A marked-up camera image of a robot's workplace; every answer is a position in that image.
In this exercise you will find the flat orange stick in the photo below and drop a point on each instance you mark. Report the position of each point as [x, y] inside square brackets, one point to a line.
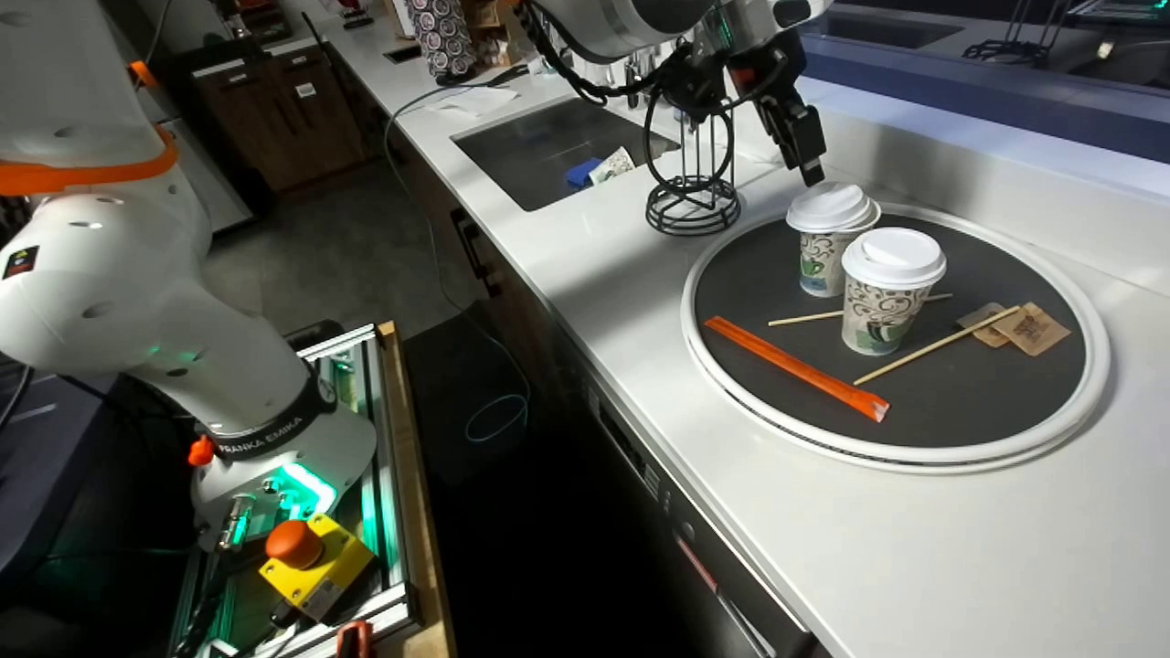
[791, 366]

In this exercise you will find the blue sponge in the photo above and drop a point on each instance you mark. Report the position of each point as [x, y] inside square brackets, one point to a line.
[580, 175]

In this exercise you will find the patterned tall container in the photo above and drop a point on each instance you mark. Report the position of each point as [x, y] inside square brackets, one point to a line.
[441, 38]

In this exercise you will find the yellow emergency stop box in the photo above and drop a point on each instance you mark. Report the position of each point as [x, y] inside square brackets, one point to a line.
[323, 580]

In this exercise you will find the white plastic cup lid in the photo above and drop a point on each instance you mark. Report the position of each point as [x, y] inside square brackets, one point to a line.
[830, 211]
[894, 259]

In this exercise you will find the round black tray mat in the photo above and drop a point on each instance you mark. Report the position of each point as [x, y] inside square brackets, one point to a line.
[973, 388]

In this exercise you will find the stainless steel sink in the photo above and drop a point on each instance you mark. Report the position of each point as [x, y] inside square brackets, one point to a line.
[526, 150]

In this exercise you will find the wooden drawer cabinet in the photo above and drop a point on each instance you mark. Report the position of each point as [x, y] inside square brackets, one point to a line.
[293, 116]

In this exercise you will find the wooden stirrer stick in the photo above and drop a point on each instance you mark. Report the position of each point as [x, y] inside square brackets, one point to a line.
[807, 321]
[937, 347]

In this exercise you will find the brown sugar packet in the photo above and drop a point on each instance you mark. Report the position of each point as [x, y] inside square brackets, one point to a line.
[980, 328]
[1035, 331]

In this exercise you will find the round white tray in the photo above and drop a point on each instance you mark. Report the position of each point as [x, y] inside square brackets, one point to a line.
[909, 460]

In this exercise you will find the printed paper cup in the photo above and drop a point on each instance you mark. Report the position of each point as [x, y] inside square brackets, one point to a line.
[820, 264]
[878, 321]

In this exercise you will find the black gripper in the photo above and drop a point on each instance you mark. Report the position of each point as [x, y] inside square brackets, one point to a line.
[766, 74]

